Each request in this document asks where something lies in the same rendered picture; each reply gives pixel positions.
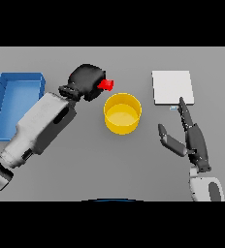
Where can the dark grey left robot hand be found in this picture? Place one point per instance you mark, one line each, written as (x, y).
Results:
(85, 80)

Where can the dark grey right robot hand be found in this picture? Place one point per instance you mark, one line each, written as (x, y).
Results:
(195, 139)

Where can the red beaker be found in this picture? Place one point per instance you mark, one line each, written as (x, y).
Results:
(106, 84)

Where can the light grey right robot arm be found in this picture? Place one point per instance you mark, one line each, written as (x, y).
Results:
(205, 188)

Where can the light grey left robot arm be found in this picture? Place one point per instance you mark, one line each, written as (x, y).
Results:
(37, 122)

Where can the yellow bowl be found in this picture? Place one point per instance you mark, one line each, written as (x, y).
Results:
(122, 113)

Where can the pale square measuring scale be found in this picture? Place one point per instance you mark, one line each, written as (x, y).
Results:
(172, 87)

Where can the blue tray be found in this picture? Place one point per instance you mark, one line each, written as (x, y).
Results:
(16, 103)

